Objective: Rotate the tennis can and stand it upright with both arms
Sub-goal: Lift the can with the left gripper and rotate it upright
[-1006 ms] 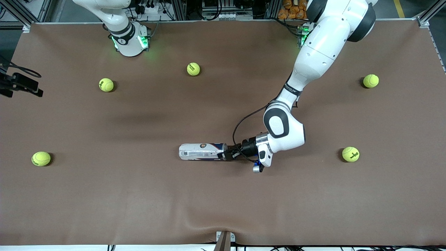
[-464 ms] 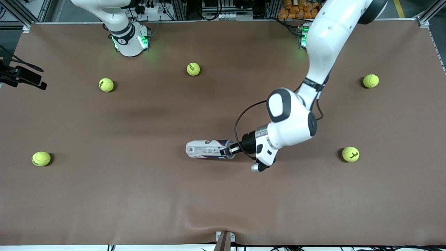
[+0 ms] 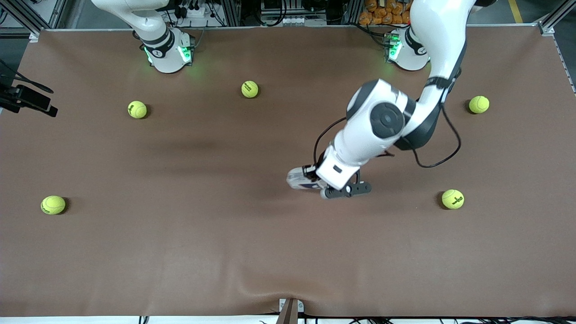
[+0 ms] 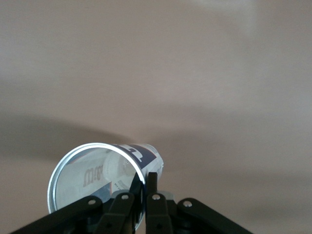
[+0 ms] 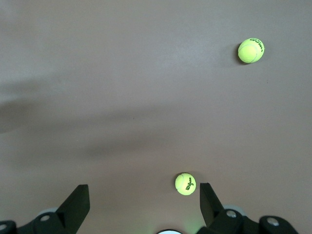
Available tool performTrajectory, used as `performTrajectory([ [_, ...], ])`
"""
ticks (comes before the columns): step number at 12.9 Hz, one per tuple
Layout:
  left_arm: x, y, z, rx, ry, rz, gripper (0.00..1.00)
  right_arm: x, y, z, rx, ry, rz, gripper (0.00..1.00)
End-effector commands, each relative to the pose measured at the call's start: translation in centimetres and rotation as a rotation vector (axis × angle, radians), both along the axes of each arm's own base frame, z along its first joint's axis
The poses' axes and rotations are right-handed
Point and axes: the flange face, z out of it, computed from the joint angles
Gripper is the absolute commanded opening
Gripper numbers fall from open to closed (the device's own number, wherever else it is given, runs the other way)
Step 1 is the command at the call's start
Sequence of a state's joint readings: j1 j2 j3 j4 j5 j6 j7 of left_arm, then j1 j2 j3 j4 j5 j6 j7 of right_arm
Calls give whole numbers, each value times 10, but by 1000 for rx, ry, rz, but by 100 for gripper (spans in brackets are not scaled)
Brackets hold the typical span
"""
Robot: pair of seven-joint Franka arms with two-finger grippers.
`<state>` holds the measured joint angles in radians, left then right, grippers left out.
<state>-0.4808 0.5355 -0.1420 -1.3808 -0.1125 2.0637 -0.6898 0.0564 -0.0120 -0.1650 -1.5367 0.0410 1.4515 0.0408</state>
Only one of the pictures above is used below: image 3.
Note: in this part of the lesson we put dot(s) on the white blue tennis ball can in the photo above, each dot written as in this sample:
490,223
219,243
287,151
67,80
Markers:
297,179

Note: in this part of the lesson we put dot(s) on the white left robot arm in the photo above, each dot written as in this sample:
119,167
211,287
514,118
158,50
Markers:
436,36

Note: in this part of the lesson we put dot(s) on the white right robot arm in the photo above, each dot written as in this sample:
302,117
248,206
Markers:
157,42

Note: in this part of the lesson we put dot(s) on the yellow-green tennis ball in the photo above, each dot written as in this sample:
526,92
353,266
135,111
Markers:
53,204
249,89
452,199
137,109
479,104

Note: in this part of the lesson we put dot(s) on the brown table cover sheet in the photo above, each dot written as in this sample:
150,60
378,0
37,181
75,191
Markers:
225,234

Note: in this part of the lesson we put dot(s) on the small white socket strip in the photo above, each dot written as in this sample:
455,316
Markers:
297,20

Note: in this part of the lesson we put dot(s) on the pile of orange objects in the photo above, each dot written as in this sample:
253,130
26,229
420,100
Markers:
382,11

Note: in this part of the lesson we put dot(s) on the white power strip with plugs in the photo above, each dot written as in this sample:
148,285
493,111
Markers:
193,12

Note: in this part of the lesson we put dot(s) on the metal table corner bracket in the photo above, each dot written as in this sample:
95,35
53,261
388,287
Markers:
546,29
34,36

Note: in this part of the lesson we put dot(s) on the grey bracket with brown post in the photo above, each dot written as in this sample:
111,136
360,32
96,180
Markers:
290,310

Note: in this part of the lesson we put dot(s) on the aluminium frame post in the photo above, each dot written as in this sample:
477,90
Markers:
354,11
232,11

